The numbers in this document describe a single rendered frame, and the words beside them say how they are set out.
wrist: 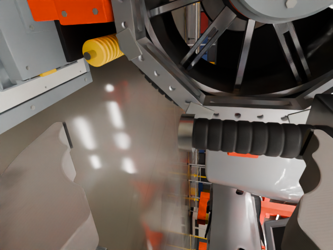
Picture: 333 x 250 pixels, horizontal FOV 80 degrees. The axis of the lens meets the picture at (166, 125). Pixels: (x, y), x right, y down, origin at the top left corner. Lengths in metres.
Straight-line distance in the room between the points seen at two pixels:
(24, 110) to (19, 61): 0.25
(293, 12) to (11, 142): 0.97
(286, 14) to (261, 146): 0.14
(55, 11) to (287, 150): 0.47
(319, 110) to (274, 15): 0.12
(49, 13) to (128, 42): 0.17
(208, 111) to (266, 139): 0.24
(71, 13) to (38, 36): 0.32
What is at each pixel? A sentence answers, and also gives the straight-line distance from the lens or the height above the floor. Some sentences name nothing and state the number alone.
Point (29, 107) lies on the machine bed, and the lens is 0.94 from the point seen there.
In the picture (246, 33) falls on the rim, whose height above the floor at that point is 0.83.
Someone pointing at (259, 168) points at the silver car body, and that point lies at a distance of 1.02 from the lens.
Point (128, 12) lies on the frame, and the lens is 0.44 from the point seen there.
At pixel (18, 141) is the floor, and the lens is 1.03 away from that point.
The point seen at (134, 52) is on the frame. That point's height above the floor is 0.61.
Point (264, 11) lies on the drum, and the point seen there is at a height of 0.83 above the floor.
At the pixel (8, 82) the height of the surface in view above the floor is 0.15.
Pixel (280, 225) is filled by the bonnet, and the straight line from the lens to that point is 4.15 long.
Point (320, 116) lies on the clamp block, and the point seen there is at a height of 0.90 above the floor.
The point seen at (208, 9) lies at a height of 0.72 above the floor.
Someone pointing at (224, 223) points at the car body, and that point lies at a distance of 2.73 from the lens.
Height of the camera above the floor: 0.79
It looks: 14 degrees down
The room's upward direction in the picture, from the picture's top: 94 degrees clockwise
